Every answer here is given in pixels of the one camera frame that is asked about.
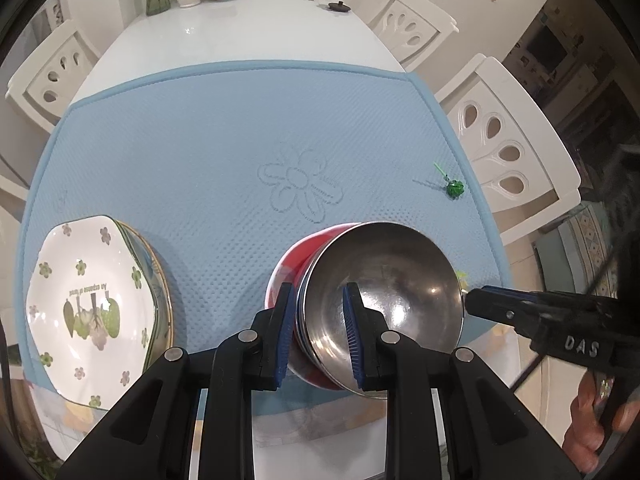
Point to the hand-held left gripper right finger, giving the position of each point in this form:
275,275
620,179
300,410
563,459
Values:
352,335

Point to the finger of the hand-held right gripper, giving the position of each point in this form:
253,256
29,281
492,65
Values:
560,299
495,305

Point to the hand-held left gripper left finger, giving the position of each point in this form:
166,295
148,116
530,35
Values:
282,340

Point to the red steel-lined bowl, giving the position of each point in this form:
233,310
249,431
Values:
400,280

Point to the person's right hand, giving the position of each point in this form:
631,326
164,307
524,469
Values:
585,420

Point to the patterned seat cushion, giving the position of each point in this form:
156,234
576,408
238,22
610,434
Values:
585,245

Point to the gold rimmed plate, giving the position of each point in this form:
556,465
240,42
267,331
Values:
167,305

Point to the small green toy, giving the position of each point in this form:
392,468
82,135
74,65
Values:
455,190

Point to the white carved dining chair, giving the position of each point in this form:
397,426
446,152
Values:
35,85
395,15
540,160

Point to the light blue table mat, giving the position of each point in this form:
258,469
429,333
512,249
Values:
225,135

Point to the small black lid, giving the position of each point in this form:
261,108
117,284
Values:
339,7

